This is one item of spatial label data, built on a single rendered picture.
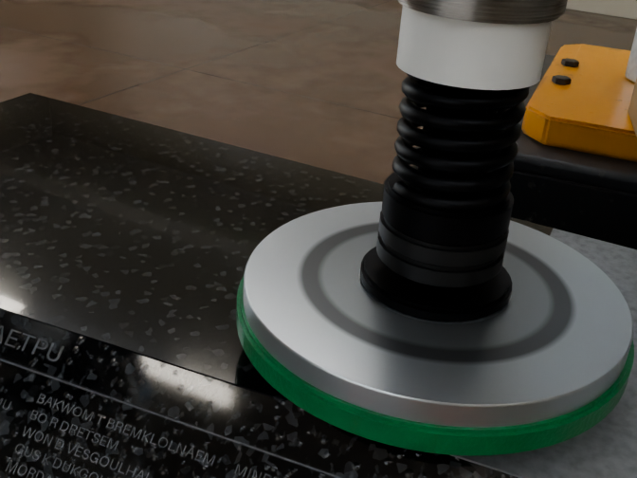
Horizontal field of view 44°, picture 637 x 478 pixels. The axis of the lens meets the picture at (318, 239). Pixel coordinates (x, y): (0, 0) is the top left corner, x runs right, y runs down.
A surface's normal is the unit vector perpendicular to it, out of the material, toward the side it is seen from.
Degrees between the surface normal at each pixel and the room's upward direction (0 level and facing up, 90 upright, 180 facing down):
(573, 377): 0
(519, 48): 90
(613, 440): 0
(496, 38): 90
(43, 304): 0
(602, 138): 90
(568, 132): 90
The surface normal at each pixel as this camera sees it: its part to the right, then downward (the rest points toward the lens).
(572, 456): 0.07, -0.89
